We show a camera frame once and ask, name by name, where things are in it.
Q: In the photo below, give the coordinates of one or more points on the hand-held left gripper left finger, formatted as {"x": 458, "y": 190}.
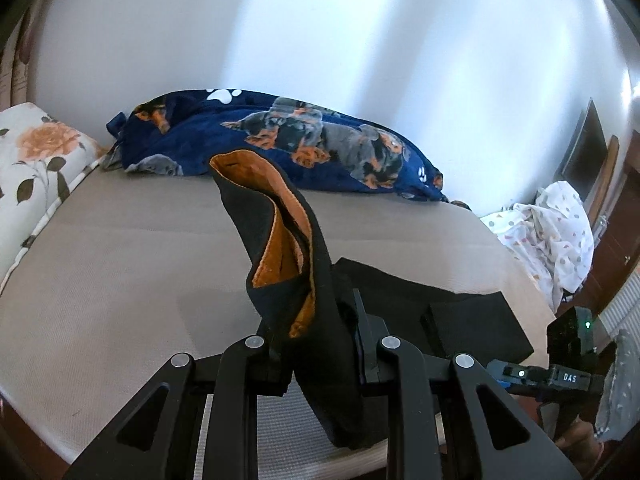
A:
{"x": 235, "y": 385}

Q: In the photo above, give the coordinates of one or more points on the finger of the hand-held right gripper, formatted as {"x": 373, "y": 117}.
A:
{"x": 520, "y": 375}

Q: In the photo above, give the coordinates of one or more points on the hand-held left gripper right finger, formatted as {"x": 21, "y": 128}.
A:
{"x": 367, "y": 340}

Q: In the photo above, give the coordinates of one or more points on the black pants with orange lining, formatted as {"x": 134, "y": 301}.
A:
{"x": 325, "y": 360}

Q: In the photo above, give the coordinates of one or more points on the person's right hand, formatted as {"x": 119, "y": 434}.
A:
{"x": 582, "y": 440}

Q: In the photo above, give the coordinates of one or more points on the white radiator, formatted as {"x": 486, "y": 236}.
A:
{"x": 622, "y": 305}

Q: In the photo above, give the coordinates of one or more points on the white dotted cloth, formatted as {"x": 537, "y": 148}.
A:
{"x": 550, "y": 240}

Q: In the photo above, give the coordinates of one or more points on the brown wooden furniture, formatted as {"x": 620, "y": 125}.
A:
{"x": 617, "y": 240}

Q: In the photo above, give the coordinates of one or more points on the beige bed mattress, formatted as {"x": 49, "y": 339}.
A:
{"x": 125, "y": 285}

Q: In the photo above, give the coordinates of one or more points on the blue dog-print blanket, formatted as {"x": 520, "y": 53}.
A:
{"x": 300, "y": 150}

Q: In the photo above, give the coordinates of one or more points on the dark framed panel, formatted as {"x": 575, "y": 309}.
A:
{"x": 587, "y": 150}

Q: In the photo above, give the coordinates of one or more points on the white floral pillow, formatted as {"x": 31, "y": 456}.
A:
{"x": 35, "y": 170}

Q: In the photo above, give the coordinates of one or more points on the beige striped curtain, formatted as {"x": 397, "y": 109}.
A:
{"x": 12, "y": 75}

